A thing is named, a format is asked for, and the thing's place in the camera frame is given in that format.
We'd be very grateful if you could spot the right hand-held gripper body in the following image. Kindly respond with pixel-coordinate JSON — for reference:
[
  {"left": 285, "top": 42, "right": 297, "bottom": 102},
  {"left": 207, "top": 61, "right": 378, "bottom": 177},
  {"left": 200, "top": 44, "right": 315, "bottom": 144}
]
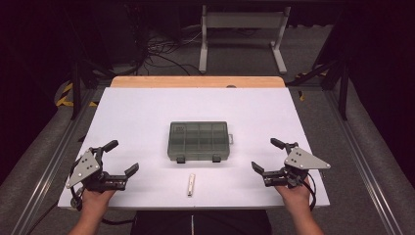
[{"left": 261, "top": 141, "right": 332, "bottom": 190}]

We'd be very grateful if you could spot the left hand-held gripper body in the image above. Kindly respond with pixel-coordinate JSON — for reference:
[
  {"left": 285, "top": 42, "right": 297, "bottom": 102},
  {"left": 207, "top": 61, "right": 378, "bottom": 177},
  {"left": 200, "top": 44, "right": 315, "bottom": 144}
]
[{"left": 66, "top": 147, "right": 128, "bottom": 194}]

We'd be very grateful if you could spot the small white stick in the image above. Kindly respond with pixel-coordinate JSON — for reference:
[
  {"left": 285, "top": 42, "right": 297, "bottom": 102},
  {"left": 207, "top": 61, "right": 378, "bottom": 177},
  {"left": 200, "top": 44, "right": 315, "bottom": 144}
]
[{"left": 186, "top": 172, "right": 197, "bottom": 198}]

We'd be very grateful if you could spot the grey transparent compartment box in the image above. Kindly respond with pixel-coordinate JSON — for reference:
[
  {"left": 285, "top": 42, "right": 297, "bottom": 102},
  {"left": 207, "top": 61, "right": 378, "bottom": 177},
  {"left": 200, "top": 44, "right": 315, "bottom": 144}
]
[{"left": 166, "top": 120, "right": 235, "bottom": 165}]

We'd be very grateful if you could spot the person's left hand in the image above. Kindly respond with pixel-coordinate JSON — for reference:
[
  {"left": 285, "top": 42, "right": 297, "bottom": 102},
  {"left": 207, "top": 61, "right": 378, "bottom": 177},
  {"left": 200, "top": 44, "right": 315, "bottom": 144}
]
[{"left": 79, "top": 188, "right": 116, "bottom": 213}]

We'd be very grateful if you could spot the person's right hand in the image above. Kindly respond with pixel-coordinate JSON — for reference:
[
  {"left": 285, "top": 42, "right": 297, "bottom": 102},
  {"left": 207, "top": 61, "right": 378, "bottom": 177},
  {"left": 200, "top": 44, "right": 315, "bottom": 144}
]
[{"left": 273, "top": 177, "right": 312, "bottom": 212}]

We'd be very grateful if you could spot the white foam board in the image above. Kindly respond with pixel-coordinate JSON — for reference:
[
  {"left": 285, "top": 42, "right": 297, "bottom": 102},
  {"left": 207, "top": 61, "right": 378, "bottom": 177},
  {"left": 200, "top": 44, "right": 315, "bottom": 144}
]
[{"left": 57, "top": 86, "right": 331, "bottom": 211}]

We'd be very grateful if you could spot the yellow and black floor tape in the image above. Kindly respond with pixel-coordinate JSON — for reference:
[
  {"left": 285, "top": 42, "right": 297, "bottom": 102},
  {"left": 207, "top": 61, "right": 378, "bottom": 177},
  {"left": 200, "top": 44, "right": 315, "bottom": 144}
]
[
  {"left": 295, "top": 69, "right": 328, "bottom": 103},
  {"left": 55, "top": 81, "right": 99, "bottom": 109}
]

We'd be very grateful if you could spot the person's black clothing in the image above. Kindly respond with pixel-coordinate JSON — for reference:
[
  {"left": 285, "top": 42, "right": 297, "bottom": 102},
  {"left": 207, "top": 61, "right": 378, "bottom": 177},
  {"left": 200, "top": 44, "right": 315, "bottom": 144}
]
[{"left": 130, "top": 210, "right": 274, "bottom": 235}]

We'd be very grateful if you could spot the black metal stand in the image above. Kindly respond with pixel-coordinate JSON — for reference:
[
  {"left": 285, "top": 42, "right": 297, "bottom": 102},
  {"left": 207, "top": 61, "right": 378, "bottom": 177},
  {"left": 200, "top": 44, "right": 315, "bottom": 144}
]
[
  {"left": 63, "top": 6, "right": 115, "bottom": 120},
  {"left": 287, "top": 9, "right": 351, "bottom": 121}
]

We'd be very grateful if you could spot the wooden table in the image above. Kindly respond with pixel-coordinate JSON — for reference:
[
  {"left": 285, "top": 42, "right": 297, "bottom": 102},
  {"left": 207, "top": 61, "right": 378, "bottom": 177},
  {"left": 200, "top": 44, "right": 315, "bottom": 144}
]
[{"left": 110, "top": 75, "right": 287, "bottom": 89}]

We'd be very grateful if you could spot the right hand-held gripper cable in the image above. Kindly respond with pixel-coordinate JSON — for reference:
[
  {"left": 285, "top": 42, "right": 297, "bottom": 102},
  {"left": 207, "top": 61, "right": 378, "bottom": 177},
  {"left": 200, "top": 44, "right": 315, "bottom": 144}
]
[{"left": 301, "top": 170, "right": 318, "bottom": 212}]

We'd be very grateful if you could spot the aluminium rail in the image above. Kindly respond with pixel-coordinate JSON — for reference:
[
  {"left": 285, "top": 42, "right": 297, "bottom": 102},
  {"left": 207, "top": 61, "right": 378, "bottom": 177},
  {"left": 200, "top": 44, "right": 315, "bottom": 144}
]
[
  {"left": 325, "top": 90, "right": 404, "bottom": 235},
  {"left": 10, "top": 87, "right": 100, "bottom": 235}
]

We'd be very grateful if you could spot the tangle of black floor cables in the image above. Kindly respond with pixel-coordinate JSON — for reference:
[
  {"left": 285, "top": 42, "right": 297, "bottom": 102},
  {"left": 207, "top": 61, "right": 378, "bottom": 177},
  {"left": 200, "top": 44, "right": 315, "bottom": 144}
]
[{"left": 123, "top": 27, "right": 204, "bottom": 76}]

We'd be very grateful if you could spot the white metal stand frame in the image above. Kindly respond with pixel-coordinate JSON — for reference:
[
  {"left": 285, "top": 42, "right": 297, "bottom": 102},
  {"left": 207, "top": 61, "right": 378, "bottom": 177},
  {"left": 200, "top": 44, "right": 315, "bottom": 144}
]
[{"left": 198, "top": 4, "right": 292, "bottom": 75}]

